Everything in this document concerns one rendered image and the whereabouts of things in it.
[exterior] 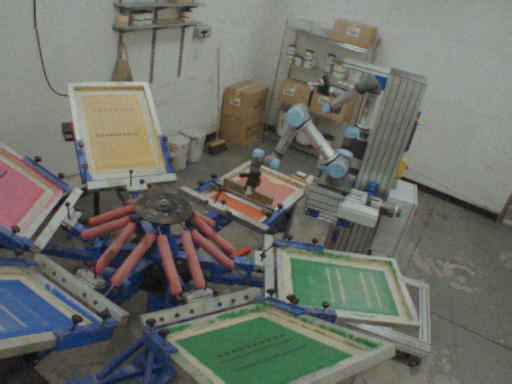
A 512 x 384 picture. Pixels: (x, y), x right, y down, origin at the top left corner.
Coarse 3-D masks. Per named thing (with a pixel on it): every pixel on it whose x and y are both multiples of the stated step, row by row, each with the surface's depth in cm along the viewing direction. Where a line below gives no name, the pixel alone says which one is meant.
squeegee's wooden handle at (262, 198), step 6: (228, 180) 315; (222, 186) 319; (228, 186) 316; (234, 186) 314; (240, 186) 311; (240, 192) 313; (252, 192) 307; (258, 192) 306; (252, 198) 309; (258, 198) 306; (264, 198) 304; (270, 198) 302; (264, 204) 305; (270, 204) 303
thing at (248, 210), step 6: (276, 186) 340; (282, 186) 341; (288, 192) 335; (294, 192) 337; (276, 198) 323; (282, 198) 325; (240, 204) 307; (246, 204) 308; (276, 204) 316; (240, 210) 300; (246, 210) 302; (252, 210) 303; (258, 210) 304; (252, 216) 296; (258, 216) 298
